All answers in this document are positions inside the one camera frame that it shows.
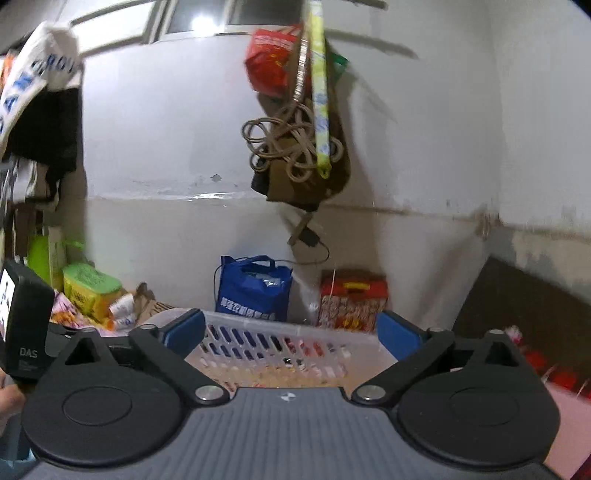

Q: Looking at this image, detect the pink blanket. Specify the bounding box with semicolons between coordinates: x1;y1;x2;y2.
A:
545;383;591;480

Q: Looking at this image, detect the red plastic bag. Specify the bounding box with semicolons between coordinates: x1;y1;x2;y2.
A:
244;25;305;97

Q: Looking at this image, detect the blue tote bag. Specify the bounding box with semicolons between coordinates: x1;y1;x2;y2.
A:
215;255;294;322

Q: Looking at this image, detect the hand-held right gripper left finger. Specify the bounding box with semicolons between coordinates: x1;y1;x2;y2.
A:
46;310;230;407

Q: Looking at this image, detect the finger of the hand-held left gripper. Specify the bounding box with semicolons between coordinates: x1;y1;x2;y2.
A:
48;322;83;347

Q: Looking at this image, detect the red patterned cloth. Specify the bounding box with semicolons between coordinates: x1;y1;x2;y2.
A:
505;325;583;393

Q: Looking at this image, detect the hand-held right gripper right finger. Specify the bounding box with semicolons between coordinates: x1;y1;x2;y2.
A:
351;310;541;406

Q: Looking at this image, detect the brown hanging bag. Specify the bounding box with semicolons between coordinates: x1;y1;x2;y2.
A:
252;102;352;210

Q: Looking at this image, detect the green tin box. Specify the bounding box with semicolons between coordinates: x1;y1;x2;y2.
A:
62;263;123;319

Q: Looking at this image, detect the white plastic basket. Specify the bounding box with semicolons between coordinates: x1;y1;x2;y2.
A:
185;310;402;391

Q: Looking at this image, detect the window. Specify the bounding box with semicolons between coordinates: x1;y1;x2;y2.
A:
69;0;389;44

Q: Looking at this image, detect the red gift box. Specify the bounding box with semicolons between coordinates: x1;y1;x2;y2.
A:
318;270;389;333

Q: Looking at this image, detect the coiled brown rope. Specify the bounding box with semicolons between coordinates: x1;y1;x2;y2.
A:
242;28;345;183

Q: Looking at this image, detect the person's left hand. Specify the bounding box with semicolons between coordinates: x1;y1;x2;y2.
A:
0;374;26;421

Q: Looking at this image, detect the dark headboard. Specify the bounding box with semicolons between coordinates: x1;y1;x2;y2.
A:
455;254;591;384

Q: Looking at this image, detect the green plastic bag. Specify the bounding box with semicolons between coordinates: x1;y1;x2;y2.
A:
28;233;86;289

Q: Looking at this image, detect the white printed cloth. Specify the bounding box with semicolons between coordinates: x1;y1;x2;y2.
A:
0;21;84;153

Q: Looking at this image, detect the black garment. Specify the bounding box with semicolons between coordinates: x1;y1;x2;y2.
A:
7;85;84;185

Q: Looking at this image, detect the yellow-green strap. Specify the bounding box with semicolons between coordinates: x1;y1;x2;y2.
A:
307;0;333;181

